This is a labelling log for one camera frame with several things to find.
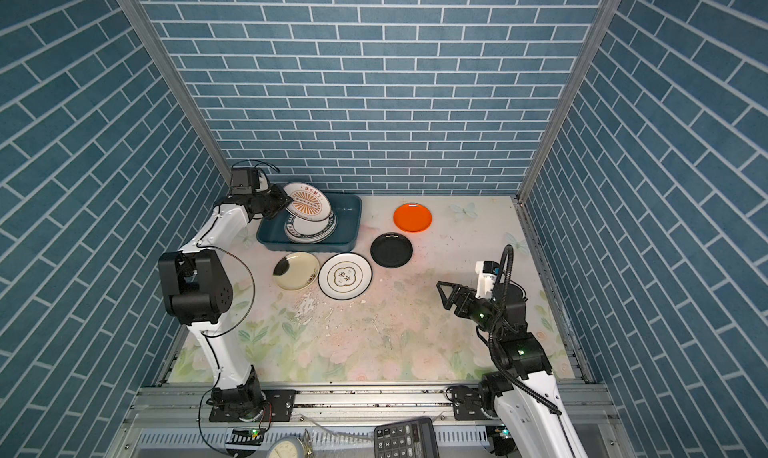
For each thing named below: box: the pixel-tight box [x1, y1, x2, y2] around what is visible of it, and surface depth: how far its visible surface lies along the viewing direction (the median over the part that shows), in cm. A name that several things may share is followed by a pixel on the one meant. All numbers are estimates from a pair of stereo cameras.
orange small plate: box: [393, 202, 433, 233], surface depth 117 cm
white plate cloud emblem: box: [318, 252, 373, 301], surface depth 99 cm
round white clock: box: [266, 435, 305, 458], surface depth 66 cm
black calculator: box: [373, 417, 440, 458], surface depth 69 cm
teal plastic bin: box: [256, 192, 362, 252], surface depth 107 cm
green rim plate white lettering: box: [284, 212, 337, 244], surface depth 107 cm
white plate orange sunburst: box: [284, 182, 332, 222], surface depth 103 cm
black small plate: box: [370, 232, 413, 268], surface depth 107 cm
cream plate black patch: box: [272, 252, 321, 291], surface depth 101 cm
